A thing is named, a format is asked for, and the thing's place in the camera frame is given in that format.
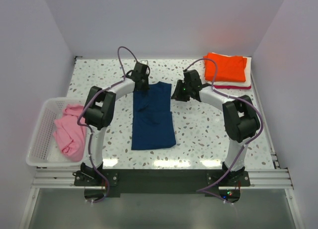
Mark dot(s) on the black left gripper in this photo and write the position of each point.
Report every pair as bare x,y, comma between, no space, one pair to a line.
146,87

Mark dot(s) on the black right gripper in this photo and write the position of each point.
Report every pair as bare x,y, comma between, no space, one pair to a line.
177,95

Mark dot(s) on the navy blue printed t-shirt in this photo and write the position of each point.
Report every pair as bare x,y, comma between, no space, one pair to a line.
152,127

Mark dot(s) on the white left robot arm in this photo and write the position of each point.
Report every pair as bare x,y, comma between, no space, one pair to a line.
99,109

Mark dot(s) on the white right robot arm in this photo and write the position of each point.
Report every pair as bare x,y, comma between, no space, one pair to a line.
242,121

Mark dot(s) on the folded magenta t-shirt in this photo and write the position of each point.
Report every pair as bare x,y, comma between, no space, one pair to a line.
232,87

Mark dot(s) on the folded orange t-shirt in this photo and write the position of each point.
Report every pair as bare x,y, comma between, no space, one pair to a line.
231,69

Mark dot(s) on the folded white t-shirt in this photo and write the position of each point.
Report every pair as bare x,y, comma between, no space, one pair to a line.
211,71

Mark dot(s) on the pink t-shirt in basket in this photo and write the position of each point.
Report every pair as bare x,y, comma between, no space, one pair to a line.
69,136

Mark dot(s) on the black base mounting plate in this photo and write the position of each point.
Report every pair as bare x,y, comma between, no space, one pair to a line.
144,181

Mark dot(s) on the white plastic laundry basket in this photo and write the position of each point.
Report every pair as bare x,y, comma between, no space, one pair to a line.
43,150

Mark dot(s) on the aluminium frame rail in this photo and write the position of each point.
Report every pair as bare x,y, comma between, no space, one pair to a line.
62,178

